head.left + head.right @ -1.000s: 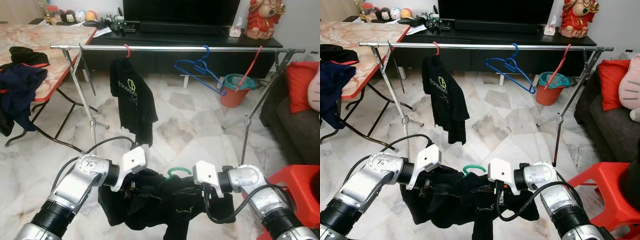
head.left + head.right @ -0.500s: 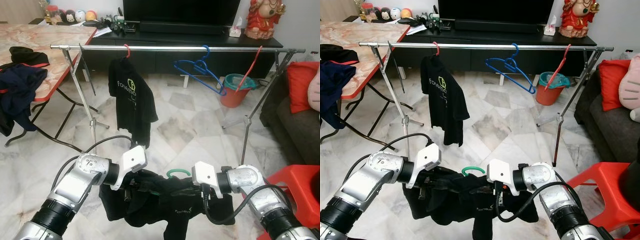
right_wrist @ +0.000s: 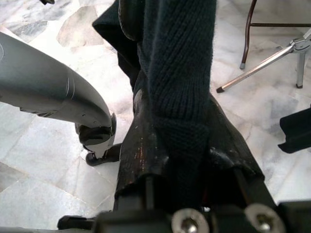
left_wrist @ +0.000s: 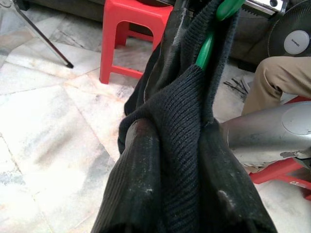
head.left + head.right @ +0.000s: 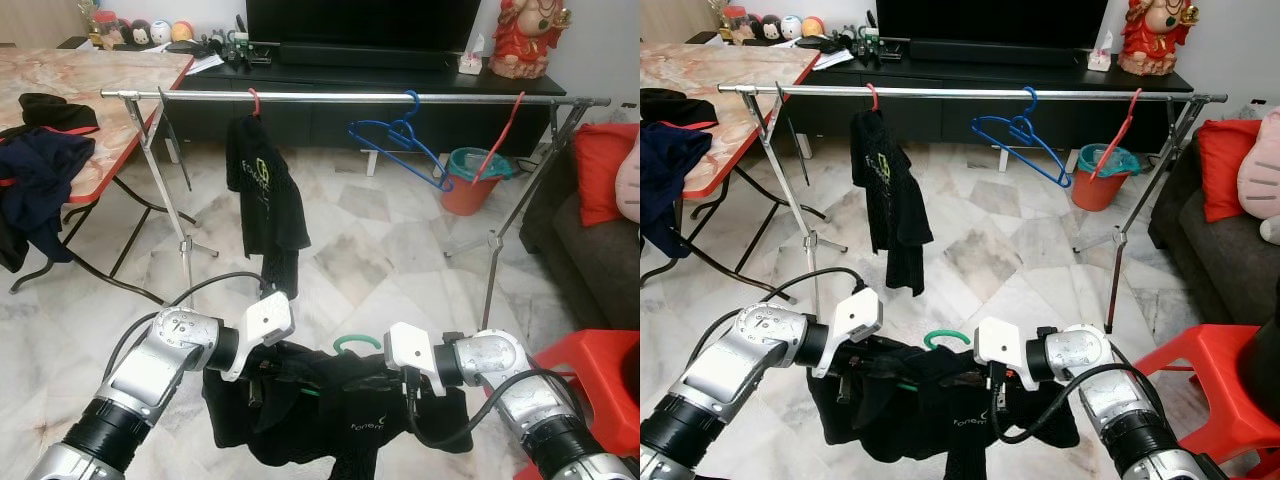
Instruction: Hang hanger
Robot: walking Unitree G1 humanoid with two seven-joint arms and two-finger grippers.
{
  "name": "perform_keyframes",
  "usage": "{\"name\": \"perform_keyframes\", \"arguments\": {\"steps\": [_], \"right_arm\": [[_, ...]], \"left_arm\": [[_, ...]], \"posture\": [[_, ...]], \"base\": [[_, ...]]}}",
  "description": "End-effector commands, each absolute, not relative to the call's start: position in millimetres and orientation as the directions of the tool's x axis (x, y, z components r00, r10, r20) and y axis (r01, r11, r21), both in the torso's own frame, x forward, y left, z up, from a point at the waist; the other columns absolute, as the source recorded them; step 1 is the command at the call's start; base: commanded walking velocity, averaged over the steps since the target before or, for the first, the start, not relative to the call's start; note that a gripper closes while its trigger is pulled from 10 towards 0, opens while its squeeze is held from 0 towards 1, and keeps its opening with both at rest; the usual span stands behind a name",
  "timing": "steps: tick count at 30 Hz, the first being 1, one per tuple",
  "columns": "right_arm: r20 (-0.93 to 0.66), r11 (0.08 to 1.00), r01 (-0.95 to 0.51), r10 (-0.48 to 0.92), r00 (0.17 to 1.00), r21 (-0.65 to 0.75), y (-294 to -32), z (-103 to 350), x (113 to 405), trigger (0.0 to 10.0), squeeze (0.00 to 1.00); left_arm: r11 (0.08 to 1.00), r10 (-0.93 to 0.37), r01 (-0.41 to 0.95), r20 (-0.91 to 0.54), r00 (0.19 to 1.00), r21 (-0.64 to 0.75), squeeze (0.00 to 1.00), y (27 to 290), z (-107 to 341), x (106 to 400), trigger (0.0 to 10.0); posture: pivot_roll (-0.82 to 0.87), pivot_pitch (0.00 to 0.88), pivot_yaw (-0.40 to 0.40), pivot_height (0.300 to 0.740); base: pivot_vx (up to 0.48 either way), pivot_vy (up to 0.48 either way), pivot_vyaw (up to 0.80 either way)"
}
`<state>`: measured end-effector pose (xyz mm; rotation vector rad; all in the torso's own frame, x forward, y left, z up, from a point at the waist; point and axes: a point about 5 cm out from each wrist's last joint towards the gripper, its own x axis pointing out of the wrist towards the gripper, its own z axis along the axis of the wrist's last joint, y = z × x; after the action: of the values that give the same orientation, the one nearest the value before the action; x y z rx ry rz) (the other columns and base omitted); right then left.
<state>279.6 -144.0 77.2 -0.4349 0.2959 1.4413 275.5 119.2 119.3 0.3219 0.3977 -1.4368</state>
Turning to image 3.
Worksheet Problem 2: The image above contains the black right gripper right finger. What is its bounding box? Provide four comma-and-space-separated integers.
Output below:
206, 96, 279, 212

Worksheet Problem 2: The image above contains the silver metal clothes rack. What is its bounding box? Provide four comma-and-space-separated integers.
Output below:
216, 30, 311, 94

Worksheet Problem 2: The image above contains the marble top folding table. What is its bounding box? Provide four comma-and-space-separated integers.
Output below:
240, 0, 311, 70

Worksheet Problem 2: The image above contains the black logo t-shirt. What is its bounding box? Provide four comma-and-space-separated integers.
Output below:
277, 103, 311, 154

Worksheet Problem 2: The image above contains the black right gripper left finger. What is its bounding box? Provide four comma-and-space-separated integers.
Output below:
113, 72, 171, 219

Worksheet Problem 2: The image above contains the black printed garment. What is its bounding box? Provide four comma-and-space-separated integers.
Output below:
92, 0, 217, 209

